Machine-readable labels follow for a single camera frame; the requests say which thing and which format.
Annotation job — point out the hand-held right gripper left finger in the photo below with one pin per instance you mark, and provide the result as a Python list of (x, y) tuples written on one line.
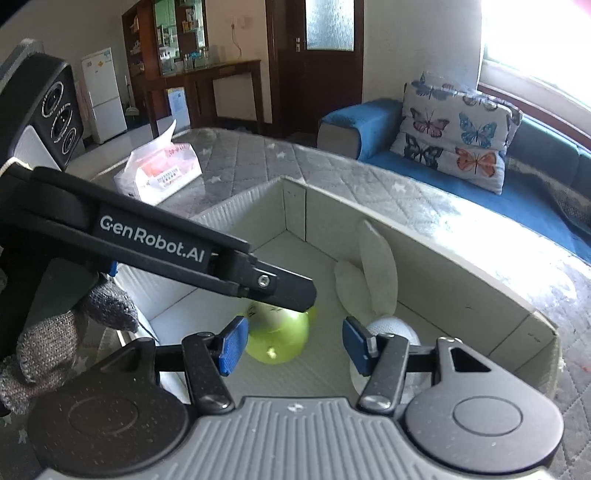
[(233, 344)]

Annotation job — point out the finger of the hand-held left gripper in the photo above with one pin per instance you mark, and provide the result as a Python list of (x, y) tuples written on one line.
[(277, 284)]

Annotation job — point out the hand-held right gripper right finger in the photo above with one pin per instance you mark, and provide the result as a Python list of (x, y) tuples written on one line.
[(356, 346)]

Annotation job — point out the green round toy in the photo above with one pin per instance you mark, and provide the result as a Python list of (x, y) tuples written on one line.
[(281, 334)]

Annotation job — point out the grey cardboard box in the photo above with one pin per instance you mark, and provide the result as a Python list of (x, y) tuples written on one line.
[(323, 221)]

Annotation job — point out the grey quilted desktop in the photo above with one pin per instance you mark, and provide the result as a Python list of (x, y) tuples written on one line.
[(323, 161)]

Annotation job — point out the person's left hand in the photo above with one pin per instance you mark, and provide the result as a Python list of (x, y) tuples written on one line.
[(51, 350)]

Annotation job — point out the white tissue pack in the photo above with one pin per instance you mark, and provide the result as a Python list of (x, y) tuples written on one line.
[(157, 168)]

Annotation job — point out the white plush toy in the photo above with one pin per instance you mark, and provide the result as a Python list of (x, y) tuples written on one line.
[(378, 272)]

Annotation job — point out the blue white board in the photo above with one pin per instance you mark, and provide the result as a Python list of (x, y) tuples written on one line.
[(178, 110)]

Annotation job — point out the white refrigerator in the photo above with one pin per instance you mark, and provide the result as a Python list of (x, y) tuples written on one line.
[(104, 101)]

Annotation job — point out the wooden counter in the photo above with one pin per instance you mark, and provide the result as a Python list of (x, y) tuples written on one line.
[(207, 78)]

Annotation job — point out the blue sofa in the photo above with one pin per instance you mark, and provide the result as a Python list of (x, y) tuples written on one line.
[(415, 173)]

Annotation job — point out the wooden display cabinet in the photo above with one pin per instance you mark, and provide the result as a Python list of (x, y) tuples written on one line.
[(147, 37)]

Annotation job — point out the dark wooden door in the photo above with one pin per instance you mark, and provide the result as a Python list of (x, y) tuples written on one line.
[(288, 92)]

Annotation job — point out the butterfly print pillow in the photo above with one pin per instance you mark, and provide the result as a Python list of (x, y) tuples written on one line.
[(443, 138)]

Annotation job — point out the window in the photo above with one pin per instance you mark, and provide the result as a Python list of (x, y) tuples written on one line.
[(535, 41)]

